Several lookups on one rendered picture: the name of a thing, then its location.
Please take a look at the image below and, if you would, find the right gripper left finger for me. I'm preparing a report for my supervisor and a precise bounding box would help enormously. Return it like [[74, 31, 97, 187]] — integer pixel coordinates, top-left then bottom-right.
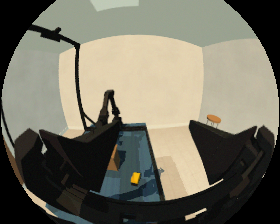
[[39, 120, 120, 193]]

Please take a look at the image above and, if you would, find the brown wooden cabinet with door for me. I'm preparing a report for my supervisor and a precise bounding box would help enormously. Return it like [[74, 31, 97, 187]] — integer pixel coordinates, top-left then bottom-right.
[[107, 145, 120, 171]]

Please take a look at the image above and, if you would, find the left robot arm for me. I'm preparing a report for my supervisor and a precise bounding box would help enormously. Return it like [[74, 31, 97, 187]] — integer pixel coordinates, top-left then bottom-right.
[[95, 90, 120, 128]]

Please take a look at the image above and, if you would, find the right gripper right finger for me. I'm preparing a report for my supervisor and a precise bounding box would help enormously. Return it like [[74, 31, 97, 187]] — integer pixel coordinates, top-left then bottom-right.
[[189, 120, 257, 185]]

